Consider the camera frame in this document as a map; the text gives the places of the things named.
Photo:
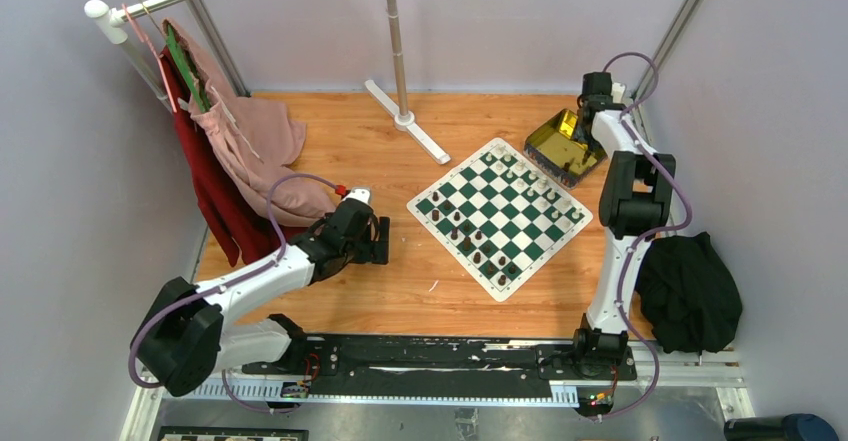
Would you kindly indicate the black cloth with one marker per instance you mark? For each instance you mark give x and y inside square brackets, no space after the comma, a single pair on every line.
[688,295]

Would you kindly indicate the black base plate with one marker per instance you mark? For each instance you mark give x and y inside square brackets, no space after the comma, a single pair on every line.
[462,368]

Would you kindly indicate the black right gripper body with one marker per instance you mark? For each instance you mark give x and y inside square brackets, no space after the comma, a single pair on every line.
[582,135]

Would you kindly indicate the pink cloth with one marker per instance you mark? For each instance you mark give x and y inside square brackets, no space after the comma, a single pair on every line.
[255,142]

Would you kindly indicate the red cloth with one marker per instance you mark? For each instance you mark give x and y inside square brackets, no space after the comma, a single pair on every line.
[242,234]

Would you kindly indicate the yellow tin box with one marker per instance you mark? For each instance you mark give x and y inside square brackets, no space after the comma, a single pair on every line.
[551,148]

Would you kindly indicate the dark blue cylinder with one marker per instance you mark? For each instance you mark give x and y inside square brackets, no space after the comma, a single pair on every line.
[792,427]

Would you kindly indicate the white rack bar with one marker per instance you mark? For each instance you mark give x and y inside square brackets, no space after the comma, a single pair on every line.
[110,21]

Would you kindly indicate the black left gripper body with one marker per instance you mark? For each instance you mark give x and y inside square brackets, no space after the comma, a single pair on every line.
[350,250]

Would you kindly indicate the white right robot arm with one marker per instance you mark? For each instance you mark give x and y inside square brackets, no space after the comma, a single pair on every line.
[635,202]

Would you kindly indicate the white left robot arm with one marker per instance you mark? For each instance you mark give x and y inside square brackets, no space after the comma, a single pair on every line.
[192,331]

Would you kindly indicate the green hanger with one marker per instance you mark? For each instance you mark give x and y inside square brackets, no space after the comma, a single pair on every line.
[186,67]

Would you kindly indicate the green white chess mat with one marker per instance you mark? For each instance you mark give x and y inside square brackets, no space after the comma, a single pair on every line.
[522,213]

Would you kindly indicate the white clothes rack stand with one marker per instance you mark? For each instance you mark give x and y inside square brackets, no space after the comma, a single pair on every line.
[398,109]

